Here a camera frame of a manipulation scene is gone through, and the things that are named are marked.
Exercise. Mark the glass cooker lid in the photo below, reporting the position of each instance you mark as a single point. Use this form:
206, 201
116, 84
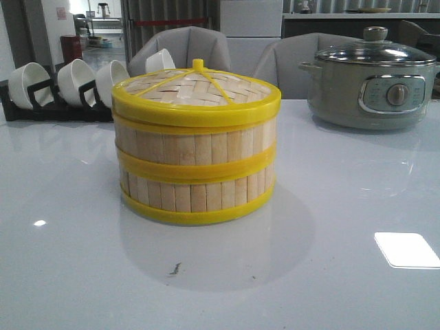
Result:
374, 49

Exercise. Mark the white bowl far left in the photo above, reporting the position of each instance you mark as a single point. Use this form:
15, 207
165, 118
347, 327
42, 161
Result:
21, 78

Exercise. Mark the red bin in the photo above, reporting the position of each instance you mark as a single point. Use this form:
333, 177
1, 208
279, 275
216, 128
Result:
71, 48

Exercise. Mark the bamboo steamer tier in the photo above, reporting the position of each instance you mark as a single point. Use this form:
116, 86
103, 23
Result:
185, 146
197, 204

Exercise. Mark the black dish rack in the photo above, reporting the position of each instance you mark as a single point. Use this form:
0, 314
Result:
92, 109

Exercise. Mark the grey chair left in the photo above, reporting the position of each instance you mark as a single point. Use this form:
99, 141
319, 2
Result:
185, 44

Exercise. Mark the white cabinet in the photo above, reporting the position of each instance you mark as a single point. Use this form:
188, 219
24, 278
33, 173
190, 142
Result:
249, 27

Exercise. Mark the grey chair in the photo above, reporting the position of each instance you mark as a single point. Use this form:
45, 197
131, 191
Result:
278, 64
185, 44

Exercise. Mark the white bowl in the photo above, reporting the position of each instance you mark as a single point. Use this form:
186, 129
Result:
159, 61
21, 78
71, 77
108, 76

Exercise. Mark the white bowl right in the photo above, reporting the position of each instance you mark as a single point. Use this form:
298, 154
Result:
159, 61

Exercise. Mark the woven bamboo steamer lid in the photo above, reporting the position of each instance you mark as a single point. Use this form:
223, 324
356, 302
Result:
195, 97

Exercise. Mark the grey-green electric cooker pot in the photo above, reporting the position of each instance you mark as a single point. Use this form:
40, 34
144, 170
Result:
367, 96

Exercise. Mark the dark counter shelf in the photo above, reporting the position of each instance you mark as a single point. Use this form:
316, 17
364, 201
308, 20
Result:
353, 24

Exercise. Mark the grey chair right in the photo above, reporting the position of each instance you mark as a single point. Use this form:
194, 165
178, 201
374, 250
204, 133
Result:
278, 64

